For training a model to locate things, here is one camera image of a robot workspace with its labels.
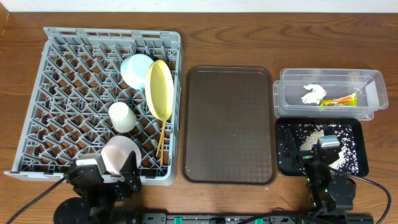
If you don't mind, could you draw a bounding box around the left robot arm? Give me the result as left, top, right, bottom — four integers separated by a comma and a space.
53, 164, 142, 223

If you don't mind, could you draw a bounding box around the yellow plate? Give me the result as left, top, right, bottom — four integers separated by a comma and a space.
145, 60, 174, 121

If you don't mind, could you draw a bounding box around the clear plastic bin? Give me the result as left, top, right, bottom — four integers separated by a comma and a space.
273, 68, 389, 120

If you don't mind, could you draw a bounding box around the brown plastic tray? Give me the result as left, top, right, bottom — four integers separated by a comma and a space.
182, 66, 277, 185

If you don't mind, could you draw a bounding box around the pink bowl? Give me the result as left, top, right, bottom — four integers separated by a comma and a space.
101, 136, 142, 175

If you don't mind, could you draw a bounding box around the light blue bowl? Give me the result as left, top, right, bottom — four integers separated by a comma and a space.
120, 54, 154, 90

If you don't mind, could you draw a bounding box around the black waste tray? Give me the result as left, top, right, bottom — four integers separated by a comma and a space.
275, 118, 369, 177

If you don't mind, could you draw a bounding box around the rice and nuts pile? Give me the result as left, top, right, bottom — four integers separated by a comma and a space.
278, 123, 360, 175

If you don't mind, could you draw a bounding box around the white cup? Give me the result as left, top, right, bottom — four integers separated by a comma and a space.
109, 102, 137, 133

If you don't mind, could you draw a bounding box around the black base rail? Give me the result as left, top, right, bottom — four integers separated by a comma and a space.
130, 212, 374, 224

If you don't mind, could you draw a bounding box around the yellow green snack wrapper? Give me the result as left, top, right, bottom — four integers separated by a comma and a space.
320, 92, 358, 106

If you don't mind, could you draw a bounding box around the grey dishwasher rack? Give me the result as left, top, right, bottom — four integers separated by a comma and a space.
6, 27, 183, 186

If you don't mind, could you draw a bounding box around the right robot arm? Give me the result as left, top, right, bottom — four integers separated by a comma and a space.
125, 124, 356, 223

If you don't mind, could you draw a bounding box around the wooden chopstick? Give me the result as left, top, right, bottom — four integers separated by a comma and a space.
160, 121, 166, 166
156, 121, 166, 156

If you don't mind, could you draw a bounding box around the white tissue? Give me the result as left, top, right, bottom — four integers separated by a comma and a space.
302, 84, 327, 105

